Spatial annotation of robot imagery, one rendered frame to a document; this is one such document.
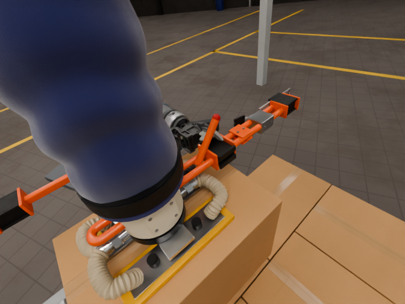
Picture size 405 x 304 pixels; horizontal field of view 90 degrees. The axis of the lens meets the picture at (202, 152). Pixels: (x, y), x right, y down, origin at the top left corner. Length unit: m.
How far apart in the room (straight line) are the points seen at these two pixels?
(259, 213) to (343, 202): 0.77
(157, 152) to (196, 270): 0.34
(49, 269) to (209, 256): 1.73
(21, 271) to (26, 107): 2.07
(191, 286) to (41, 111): 0.47
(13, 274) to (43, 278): 0.28
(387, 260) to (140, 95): 1.18
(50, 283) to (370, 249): 2.04
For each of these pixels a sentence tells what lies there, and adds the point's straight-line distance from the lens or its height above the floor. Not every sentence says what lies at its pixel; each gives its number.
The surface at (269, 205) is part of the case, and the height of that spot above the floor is 1.01.
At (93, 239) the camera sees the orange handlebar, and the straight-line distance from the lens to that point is 0.55.
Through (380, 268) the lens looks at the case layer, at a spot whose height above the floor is 0.54.
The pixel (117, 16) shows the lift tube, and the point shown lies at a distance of 0.30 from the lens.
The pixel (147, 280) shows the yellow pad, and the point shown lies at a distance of 0.59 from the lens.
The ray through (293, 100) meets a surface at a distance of 0.84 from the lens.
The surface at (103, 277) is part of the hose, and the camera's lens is 0.56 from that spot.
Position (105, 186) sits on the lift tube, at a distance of 0.37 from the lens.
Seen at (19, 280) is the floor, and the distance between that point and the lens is 2.31.
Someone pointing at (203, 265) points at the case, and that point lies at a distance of 0.59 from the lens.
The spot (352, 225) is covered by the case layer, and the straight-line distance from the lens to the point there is 1.29.
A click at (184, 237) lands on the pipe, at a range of 0.57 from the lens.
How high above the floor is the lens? 1.57
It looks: 41 degrees down
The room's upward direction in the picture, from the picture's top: 10 degrees counter-clockwise
